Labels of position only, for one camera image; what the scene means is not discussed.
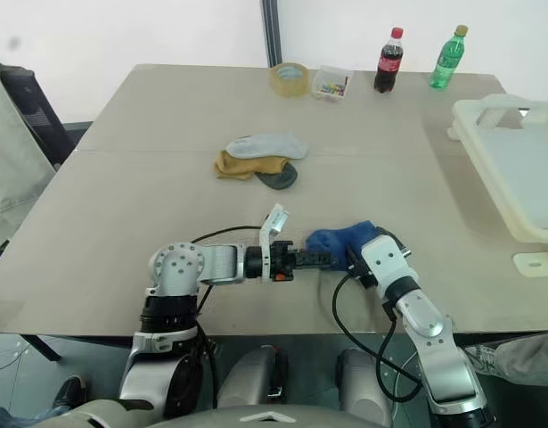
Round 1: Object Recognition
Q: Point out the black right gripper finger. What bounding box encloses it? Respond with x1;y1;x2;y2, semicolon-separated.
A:
388;229;412;259
344;243;364;274

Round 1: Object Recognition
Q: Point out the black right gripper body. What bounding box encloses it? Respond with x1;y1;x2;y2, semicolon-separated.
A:
355;265;377;290

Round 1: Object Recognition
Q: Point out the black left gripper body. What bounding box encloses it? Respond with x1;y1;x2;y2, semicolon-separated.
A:
270;240;302;284

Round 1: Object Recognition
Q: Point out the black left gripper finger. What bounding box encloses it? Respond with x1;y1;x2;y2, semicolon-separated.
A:
294;250;336;262
294;259;342;272

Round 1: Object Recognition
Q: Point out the blue cloth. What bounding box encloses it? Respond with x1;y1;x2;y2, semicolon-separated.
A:
305;219;382;272

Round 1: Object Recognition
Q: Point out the white plastic tray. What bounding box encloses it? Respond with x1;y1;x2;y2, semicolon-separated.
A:
447;93;548;279

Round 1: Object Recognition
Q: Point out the clear box of coloured pins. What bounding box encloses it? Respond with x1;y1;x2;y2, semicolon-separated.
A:
309;64;356;102

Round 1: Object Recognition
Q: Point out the dark grey cloth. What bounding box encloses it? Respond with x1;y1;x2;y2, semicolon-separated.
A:
256;160;300;192

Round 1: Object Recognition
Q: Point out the mustard yellow sock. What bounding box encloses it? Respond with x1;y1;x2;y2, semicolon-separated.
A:
212;149;290;181

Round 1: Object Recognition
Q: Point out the grey rounded right robot leg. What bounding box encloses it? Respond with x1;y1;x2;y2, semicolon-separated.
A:
334;348;394;428

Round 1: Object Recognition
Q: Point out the grey rounded robot leg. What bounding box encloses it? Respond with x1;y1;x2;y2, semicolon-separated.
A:
217;344;290;412
334;348;394;428

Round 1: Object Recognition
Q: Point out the light grey sock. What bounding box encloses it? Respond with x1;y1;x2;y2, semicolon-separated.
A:
224;131;311;161

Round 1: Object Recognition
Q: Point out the grey rounded left robot leg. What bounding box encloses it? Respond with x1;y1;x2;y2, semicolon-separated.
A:
217;344;290;412

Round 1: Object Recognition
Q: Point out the grey sneaker of bystander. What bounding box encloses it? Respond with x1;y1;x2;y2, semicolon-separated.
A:
462;344;498;376

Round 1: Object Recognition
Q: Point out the grey robot torso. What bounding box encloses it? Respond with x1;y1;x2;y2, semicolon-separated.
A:
143;404;397;428

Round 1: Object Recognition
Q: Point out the khaki trouser leg of bystander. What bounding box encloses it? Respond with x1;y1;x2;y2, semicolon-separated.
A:
490;331;548;385

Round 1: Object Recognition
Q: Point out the clear packing tape roll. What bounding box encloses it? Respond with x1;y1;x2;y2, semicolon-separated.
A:
268;62;312;99

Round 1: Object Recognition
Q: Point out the cola bottle red cap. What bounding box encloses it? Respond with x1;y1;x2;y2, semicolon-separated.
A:
372;26;405;95

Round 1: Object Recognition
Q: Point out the green bottle yellow cap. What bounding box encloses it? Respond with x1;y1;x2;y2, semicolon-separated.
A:
429;23;470;89

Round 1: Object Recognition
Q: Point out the black shoe of bystander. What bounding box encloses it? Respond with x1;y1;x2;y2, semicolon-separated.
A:
52;374;88;410

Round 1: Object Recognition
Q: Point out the black office chair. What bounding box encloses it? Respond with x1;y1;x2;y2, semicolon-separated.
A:
0;62;95;363

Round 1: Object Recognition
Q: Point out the white cloth on chair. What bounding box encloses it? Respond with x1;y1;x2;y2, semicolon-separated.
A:
0;62;59;245

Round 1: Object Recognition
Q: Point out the blue jeans leg of bystander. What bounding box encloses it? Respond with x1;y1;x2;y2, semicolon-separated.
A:
0;404;57;428

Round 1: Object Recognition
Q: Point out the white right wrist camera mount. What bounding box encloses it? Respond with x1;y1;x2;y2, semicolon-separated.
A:
359;235;421;300

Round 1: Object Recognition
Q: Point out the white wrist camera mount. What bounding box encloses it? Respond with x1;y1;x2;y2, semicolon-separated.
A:
257;202;290;283
359;235;421;300

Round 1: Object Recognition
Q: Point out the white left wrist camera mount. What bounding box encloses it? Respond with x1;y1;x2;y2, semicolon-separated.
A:
257;202;290;283

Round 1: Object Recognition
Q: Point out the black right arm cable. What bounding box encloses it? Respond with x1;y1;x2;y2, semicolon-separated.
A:
331;268;422;403

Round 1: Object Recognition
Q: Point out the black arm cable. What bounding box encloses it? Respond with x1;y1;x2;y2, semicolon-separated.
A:
190;224;274;405
331;268;422;403

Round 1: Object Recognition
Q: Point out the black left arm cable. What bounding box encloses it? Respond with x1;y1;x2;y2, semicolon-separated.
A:
190;224;274;405

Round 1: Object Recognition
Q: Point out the thin white floor cable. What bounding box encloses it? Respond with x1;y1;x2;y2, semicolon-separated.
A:
395;350;436;403

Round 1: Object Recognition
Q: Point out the grey metal post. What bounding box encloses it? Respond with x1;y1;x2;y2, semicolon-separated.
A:
260;0;283;69

